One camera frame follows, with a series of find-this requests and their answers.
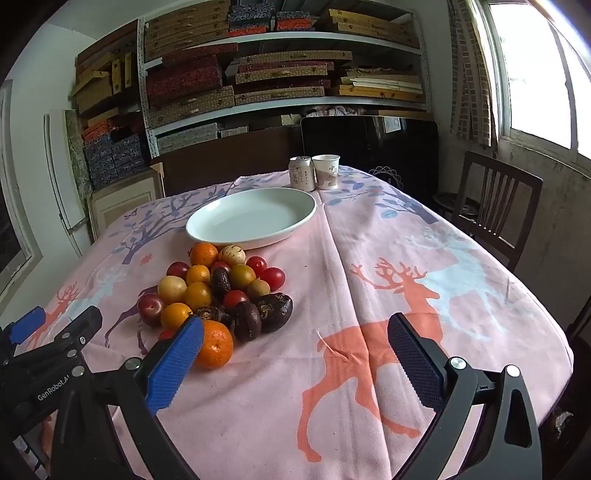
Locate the pale picture frame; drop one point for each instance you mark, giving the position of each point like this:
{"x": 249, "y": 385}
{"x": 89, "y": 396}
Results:
{"x": 124, "y": 203}

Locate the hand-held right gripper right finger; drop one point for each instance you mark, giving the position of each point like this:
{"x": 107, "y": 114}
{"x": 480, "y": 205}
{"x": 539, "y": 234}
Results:
{"x": 415, "y": 364}

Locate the red plum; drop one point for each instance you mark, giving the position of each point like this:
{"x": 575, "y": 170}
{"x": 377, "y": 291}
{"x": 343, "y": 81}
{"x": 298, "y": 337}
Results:
{"x": 151, "y": 307}

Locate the checked curtain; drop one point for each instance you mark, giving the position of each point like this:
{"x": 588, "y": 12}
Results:
{"x": 471, "y": 74}

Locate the white oval plate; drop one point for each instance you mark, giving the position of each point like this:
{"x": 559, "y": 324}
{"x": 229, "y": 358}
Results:
{"x": 249, "y": 217}

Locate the white board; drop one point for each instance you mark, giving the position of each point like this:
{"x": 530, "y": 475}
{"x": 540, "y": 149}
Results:
{"x": 60, "y": 170}

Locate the pink deer print tablecloth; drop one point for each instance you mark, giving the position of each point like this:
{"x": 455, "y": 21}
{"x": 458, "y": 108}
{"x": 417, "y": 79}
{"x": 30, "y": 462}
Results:
{"x": 351, "y": 230}

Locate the pink cloth bundle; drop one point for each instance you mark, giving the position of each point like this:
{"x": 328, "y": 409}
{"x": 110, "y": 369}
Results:
{"x": 328, "y": 111}

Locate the yellow-green tomato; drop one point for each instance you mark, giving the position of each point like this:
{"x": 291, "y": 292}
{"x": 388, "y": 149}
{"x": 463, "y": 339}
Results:
{"x": 242, "y": 276}

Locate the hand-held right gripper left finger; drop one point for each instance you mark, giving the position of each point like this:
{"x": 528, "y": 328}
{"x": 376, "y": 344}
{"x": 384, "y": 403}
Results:
{"x": 175, "y": 364}

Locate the window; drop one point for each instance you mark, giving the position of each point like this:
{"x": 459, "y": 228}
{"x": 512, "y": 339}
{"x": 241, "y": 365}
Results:
{"x": 535, "y": 69}

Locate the stacks of flat woven boxes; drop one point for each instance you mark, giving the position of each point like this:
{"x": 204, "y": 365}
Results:
{"x": 189, "y": 78}

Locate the white metal shelf rack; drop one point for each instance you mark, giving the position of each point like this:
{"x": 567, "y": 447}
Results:
{"x": 323, "y": 37}

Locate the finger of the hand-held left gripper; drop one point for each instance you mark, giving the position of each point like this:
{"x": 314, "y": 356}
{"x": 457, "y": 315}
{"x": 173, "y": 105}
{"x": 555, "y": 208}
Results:
{"x": 83, "y": 323}
{"x": 27, "y": 323}

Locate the black glossy panel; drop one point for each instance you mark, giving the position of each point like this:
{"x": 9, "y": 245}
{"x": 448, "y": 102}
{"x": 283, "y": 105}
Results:
{"x": 369, "y": 147}

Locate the stack of blue patterned boxes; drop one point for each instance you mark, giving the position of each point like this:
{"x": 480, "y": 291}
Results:
{"x": 111, "y": 152}

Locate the white paper cup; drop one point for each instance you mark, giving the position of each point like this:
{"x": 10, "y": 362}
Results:
{"x": 326, "y": 171}

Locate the dark wooden chair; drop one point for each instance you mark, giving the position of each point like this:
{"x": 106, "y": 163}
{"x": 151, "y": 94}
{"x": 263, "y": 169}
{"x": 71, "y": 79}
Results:
{"x": 503, "y": 175}

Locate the beverage can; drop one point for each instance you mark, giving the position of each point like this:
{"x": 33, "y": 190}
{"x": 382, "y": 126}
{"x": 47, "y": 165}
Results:
{"x": 301, "y": 174}

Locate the wrinkled dark passion fruit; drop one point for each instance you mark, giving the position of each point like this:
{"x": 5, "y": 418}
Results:
{"x": 274, "y": 311}

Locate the red cherry tomato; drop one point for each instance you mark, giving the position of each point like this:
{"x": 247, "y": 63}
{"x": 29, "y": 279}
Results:
{"x": 219, "y": 266}
{"x": 273, "y": 278}
{"x": 166, "y": 334}
{"x": 256, "y": 264}
{"x": 235, "y": 298}
{"x": 178, "y": 270}

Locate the stack of wooden boxes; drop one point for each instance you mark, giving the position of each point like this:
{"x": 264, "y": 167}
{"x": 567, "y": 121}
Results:
{"x": 101, "y": 78}

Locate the small brown fruit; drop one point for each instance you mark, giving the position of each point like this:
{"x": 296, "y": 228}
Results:
{"x": 258, "y": 288}

